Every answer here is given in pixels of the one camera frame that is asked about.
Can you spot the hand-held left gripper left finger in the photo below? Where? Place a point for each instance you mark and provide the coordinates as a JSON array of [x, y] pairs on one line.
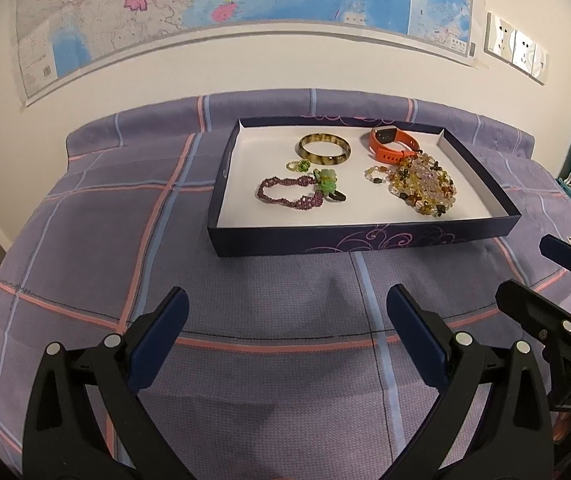
[[160, 342]]

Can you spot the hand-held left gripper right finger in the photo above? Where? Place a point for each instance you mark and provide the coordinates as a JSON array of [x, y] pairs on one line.
[[418, 342]]

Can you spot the dark blue cardboard box tray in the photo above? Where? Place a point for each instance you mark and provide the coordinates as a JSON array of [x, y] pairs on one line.
[[245, 195]]

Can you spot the orange smart watch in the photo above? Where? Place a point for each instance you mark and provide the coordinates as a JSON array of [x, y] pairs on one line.
[[385, 152]]

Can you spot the tortoiseshell bangle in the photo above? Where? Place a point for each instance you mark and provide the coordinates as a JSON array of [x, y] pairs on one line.
[[310, 154]]

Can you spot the purple plaid bed blanket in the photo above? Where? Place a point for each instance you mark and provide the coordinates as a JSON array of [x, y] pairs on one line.
[[90, 240]]

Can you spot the white wall socket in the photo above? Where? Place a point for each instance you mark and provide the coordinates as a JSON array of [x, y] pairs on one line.
[[523, 50], [540, 62], [499, 35]]

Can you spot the colourful wall map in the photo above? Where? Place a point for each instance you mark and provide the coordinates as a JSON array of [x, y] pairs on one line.
[[245, 0]]

